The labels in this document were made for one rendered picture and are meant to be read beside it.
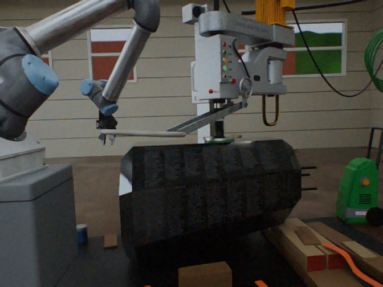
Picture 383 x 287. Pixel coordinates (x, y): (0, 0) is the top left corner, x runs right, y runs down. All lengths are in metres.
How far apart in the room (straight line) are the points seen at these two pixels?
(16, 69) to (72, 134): 7.46
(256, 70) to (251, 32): 0.28
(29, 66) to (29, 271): 0.70
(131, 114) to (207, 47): 6.25
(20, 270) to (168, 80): 7.33
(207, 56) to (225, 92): 0.28
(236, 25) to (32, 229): 1.77
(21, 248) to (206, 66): 1.56
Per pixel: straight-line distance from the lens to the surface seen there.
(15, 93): 1.29
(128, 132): 1.60
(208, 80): 2.19
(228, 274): 1.99
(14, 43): 1.40
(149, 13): 1.48
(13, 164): 1.29
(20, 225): 1.22
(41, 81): 1.26
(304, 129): 8.86
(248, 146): 2.21
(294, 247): 2.24
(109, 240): 2.80
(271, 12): 2.78
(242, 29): 2.36
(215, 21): 2.21
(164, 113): 8.24
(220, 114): 2.18
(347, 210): 3.22
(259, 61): 2.50
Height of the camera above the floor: 1.06
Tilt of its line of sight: 6 degrees down
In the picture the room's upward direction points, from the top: 2 degrees counter-clockwise
